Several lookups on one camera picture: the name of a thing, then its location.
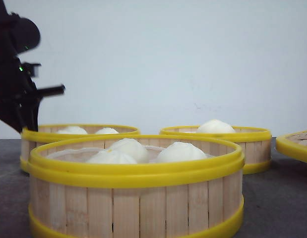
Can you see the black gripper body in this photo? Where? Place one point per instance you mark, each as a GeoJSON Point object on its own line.
{"type": "Point", "coordinates": [16, 82]}

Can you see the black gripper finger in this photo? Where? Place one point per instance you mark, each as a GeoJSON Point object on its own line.
{"type": "Point", "coordinates": [22, 113]}

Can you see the bamboo steamer lid yellow rim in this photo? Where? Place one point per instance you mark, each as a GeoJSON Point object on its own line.
{"type": "Point", "coordinates": [293, 145]}

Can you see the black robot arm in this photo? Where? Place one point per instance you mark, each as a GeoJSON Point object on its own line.
{"type": "Point", "coordinates": [17, 35]}

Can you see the back left white bun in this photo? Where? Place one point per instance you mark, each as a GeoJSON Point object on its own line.
{"type": "Point", "coordinates": [72, 129]}

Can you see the white bun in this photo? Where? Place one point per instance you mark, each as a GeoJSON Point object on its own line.
{"type": "Point", "coordinates": [72, 129]}
{"type": "Point", "coordinates": [179, 152]}
{"type": "Point", "coordinates": [215, 126]}
{"type": "Point", "coordinates": [132, 148]}
{"type": "Point", "coordinates": [111, 157]}

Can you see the front left white bun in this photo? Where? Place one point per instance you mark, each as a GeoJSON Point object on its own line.
{"type": "Point", "coordinates": [111, 157]}

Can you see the front middle white bun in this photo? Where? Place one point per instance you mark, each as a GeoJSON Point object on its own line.
{"type": "Point", "coordinates": [132, 148]}

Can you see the front bamboo steamer basket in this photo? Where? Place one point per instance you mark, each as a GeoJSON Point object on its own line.
{"type": "Point", "coordinates": [192, 199]}

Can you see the front right white bun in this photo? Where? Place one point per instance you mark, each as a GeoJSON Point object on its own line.
{"type": "Point", "coordinates": [179, 152]}

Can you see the back right white bun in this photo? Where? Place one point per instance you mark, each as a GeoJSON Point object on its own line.
{"type": "Point", "coordinates": [215, 126]}

